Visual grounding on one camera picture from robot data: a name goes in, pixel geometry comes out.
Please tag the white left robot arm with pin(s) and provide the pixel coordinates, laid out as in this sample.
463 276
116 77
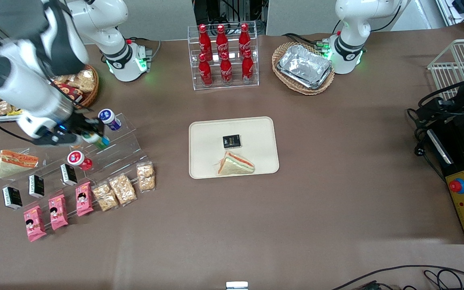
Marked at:
349 36

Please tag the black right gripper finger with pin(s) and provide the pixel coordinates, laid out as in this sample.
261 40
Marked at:
93 125
83 136

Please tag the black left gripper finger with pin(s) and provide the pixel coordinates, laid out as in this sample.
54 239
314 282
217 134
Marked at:
437 108

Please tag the blue gum bottle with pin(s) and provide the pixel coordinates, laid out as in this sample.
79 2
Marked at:
111 119

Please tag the pink snack packet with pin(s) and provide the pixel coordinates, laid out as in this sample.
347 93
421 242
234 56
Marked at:
58 212
83 199
34 223

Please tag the yellow snack packet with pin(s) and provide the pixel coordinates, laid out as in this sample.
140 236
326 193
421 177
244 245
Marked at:
14 112

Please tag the small silver metal block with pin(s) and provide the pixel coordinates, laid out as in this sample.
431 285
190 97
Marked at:
237 285

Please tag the wrapped triangle sandwich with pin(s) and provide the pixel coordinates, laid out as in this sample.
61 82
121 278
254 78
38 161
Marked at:
236 166
14 163

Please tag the small black box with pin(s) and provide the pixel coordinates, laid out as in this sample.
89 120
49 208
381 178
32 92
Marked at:
231 141

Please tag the aluminium foil tray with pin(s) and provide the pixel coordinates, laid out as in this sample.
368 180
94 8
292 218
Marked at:
304 66

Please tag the aluminium frame shelf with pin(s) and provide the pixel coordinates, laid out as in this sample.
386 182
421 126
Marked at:
463 10

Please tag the beige plastic tray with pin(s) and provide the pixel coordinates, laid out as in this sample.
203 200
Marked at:
256 137

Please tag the round wicker basket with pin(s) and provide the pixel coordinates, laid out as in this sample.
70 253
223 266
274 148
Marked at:
93 94

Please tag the oval wicker basket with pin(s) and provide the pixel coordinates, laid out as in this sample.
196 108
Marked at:
284 78

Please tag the white rectangular plastic tray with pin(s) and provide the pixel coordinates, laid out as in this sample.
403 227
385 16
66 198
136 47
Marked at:
2 118

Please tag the clear acrylic stepped stand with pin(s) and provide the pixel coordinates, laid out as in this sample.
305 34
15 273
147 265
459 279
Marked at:
129 139

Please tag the red gum bottle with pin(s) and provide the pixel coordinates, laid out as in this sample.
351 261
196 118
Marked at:
79 160

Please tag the clear acrylic bottle rack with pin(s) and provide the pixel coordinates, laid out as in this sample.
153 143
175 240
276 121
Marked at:
193 60

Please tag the red cola bottle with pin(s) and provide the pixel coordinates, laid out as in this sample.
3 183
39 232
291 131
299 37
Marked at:
244 39
226 71
205 72
247 69
221 40
204 40

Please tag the green gum bottle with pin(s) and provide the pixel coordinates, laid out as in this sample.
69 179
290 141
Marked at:
100 142

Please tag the black and white carton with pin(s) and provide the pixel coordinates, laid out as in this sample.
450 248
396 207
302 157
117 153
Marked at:
69 174
36 185
12 197

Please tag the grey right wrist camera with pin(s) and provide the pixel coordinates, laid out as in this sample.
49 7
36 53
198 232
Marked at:
61 140

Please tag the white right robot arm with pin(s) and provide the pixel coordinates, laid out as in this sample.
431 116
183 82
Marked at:
26 84

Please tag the red cookie box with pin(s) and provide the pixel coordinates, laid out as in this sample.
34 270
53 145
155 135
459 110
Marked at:
71 92

